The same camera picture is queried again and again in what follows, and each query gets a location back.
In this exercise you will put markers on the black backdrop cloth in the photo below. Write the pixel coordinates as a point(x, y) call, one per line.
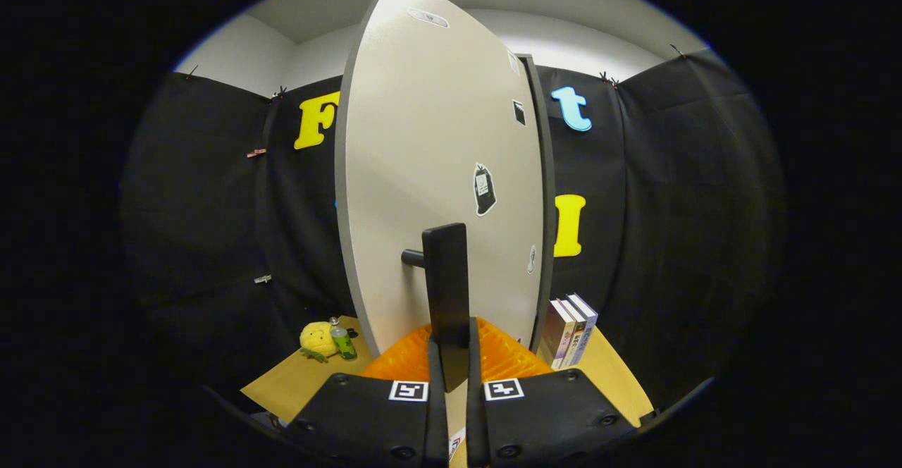
point(690, 207)

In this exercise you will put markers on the beige shoe cabinet door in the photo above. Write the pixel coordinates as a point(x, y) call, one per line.
point(423, 137)

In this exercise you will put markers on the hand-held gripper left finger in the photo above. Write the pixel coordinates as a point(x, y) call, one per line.
point(437, 411)

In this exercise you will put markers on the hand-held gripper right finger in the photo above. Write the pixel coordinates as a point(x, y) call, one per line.
point(474, 411)

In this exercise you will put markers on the grey shoe cabinet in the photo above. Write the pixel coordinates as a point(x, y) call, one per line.
point(547, 172)

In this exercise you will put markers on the pale spine book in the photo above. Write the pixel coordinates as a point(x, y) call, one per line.
point(551, 334)

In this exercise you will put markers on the dark brown spine book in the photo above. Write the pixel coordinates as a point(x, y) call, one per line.
point(576, 337)

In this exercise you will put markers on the yellow plush toy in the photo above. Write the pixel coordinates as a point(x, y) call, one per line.
point(316, 340)

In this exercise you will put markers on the small green bottle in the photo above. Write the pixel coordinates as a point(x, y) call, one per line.
point(344, 345)

